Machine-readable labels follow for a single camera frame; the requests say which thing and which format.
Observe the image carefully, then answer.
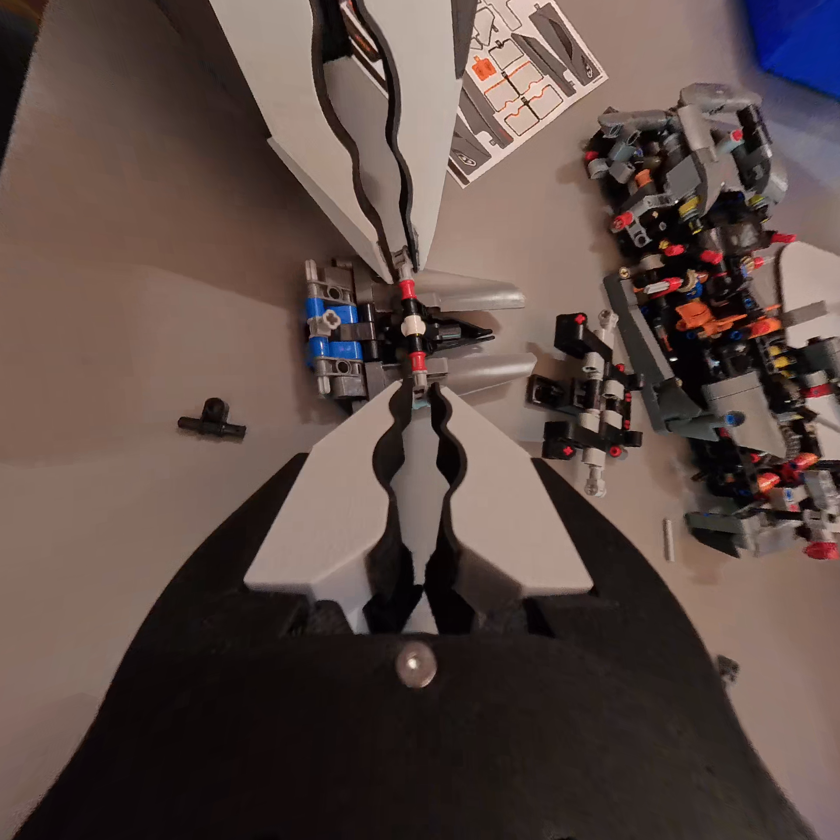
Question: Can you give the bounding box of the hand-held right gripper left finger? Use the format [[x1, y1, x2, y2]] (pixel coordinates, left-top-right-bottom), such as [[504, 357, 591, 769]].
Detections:
[[243, 381, 422, 634]]

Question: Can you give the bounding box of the grey blue lego wing assembly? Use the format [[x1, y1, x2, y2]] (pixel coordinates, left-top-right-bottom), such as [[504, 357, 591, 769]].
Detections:
[[303, 246, 541, 412]]

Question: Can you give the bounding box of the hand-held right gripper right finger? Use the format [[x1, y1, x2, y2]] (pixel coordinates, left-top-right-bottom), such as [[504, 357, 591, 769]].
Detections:
[[427, 384, 595, 634]]

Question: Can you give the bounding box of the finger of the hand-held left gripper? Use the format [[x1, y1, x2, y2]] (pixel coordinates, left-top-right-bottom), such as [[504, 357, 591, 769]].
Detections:
[[357, 0, 480, 273], [210, 0, 396, 281]]

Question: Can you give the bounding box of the black lego connector piece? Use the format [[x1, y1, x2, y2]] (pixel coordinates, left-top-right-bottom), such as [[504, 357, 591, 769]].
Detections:
[[176, 396, 248, 440]]

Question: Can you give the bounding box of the large lego car chassis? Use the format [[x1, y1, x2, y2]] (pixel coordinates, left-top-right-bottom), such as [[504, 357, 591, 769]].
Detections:
[[584, 82, 840, 563]]

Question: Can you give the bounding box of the lego sticker sheet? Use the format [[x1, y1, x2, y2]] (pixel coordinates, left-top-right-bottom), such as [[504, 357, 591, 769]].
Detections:
[[328, 0, 610, 190]]

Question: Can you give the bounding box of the blue storage bin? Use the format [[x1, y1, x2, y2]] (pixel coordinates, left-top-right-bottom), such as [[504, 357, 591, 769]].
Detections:
[[742, 0, 840, 101]]

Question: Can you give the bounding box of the white book stand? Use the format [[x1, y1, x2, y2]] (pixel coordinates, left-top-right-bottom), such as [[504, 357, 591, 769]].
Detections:
[[774, 239, 840, 429]]

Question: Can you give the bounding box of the black lego beam assembly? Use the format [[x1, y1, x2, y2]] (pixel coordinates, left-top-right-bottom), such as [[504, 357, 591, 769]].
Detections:
[[525, 310, 648, 497]]

